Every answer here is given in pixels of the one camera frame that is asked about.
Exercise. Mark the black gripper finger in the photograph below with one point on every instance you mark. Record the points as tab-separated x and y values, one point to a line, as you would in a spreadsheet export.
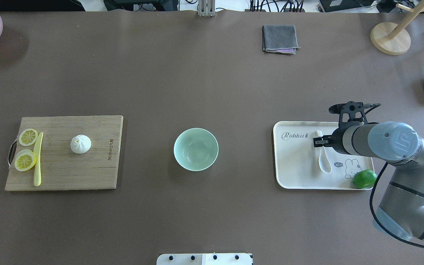
322	139
322	144

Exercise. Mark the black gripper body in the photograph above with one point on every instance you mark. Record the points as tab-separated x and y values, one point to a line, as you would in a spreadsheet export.
338	141

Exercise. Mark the white ceramic spoon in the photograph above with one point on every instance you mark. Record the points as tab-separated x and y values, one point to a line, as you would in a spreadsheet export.
323	160

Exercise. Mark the white steamed bun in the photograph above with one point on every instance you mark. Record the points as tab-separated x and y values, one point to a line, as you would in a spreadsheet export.
80	144

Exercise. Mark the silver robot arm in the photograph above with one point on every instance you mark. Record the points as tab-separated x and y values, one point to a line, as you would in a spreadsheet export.
401	210

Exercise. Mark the light green bowl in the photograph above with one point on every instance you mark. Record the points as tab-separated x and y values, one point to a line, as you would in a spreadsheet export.
196	149

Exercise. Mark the cream rabbit tray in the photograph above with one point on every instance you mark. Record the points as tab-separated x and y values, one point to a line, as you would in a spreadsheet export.
296	158

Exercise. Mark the green lime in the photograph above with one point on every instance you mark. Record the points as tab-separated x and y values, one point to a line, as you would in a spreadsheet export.
365	179

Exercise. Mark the grey folded cloth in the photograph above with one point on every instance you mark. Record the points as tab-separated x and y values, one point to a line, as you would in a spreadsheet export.
279	39

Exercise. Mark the wooden mug tree stand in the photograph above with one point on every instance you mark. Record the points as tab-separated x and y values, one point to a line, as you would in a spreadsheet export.
392	38

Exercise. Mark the wooden cutting board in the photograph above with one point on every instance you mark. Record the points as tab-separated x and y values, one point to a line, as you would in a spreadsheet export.
62	169

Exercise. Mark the yellow plastic knife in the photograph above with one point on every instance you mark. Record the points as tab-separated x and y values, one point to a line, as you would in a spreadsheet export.
37	177

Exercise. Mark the upper lemon slice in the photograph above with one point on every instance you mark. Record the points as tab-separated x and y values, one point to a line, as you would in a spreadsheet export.
28	137

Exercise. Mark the lemon slice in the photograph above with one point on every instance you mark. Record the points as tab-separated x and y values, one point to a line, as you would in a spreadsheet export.
28	137
24	160

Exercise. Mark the lower lemon slice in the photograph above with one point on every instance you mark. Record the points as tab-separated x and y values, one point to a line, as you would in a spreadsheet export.
24	160

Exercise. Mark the silver aluminium post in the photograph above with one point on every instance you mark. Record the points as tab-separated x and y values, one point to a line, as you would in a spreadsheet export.
206	8

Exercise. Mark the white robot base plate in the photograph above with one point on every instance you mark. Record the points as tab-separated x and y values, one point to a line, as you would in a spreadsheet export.
206	259

